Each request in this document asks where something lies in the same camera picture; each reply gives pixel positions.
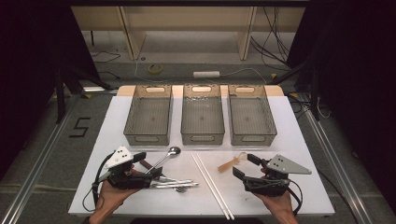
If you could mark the grey transparent plastic bin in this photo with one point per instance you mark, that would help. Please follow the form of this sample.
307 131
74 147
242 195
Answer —
146 124
252 124
202 124

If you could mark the black curtain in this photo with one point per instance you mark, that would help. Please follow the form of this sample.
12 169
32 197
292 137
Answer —
31 62
358 77

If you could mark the beige wooden desk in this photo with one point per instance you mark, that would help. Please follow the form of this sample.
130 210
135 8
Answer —
186 18

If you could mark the white chopstick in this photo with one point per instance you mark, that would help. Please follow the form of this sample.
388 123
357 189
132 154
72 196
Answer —
214 186
209 186

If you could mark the aluminium floor rail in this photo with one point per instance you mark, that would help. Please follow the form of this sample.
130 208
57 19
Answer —
37 161
330 152

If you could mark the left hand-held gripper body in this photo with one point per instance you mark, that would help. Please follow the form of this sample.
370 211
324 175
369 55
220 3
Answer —
123 179

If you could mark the metal spoon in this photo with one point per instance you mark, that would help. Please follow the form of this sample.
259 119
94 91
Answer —
174 151

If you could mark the silver metal bar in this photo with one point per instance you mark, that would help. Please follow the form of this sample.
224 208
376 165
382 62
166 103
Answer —
93 89

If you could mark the translucent orange plastic spoon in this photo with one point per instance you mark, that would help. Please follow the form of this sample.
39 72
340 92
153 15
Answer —
229 164

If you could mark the person's left hand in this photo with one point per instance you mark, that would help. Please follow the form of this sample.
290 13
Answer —
109 199

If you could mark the black metal stand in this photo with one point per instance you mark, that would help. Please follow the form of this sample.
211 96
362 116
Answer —
315 102
59 99

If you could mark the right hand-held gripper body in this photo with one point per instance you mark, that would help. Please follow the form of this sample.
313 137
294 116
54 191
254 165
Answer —
271 186

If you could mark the person's right hand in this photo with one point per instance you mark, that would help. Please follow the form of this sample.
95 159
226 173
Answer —
281 205

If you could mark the yellow tape roll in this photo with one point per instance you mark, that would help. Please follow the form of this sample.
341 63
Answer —
150 69

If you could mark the white power strip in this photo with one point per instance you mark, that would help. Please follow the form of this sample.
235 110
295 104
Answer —
206 74

